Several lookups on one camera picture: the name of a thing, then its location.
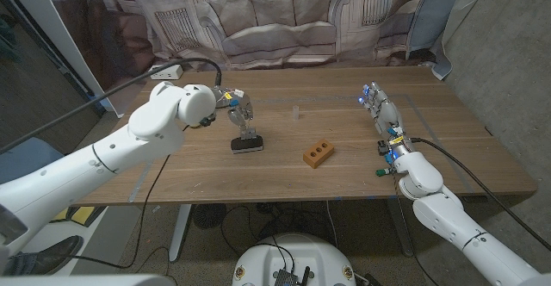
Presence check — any black board eraser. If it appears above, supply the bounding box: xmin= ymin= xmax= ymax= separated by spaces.
xmin=230 ymin=134 xmax=264 ymax=154

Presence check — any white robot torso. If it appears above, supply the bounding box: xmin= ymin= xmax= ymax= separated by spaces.
xmin=232 ymin=233 xmax=357 ymax=286

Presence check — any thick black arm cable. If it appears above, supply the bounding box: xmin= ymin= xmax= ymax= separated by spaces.
xmin=409 ymin=136 xmax=551 ymax=252
xmin=0 ymin=57 xmax=223 ymax=153

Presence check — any black torso electronics module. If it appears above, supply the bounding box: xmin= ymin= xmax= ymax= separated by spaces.
xmin=273 ymin=266 xmax=311 ymax=286

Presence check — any white table leg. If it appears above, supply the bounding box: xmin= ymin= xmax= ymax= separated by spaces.
xmin=168 ymin=203 xmax=194 ymax=264

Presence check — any brown block with holes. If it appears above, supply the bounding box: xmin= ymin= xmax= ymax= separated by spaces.
xmin=302 ymin=138 xmax=336 ymax=170

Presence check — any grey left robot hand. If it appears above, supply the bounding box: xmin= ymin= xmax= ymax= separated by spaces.
xmin=213 ymin=85 xmax=259 ymax=143

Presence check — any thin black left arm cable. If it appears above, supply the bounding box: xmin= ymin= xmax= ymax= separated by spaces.
xmin=8 ymin=121 xmax=190 ymax=275

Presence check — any grey table leg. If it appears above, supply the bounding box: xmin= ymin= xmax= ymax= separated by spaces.
xmin=385 ymin=197 xmax=415 ymax=258

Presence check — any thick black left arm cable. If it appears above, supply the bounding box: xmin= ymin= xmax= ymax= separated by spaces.
xmin=0 ymin=57 xmax=223 ymax=153

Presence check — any yellow pad with black rim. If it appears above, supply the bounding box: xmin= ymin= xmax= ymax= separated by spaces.
xmin=58 ymin=206 xmax=96 ymax=227

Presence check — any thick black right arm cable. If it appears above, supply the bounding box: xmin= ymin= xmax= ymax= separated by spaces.
xmin=409 ymin=136 xmax=551 ymax=252

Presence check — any white pillar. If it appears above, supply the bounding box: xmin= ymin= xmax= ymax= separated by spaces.
xmin=0 ymin=0 xmax=116 ymax=113

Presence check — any blue bin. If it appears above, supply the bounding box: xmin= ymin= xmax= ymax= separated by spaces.
xmin=0 ymin=137 xmax=57 ymax=184

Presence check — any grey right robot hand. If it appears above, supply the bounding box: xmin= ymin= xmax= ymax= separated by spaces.
xmin=358 ymin=81 xmax=414 ymax=154

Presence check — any white power strip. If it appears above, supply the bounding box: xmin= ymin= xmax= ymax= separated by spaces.
xmin=148 ymin=64 xmax=184 ymax=81

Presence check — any black round fan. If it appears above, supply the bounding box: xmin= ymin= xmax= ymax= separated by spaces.
xmin=192 ymin=202 xmax=227 ymax=230

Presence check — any printed sofa backdrop cloth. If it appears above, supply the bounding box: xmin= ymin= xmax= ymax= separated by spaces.
xmin=40 ymin=0 xmax=496 ymax=106

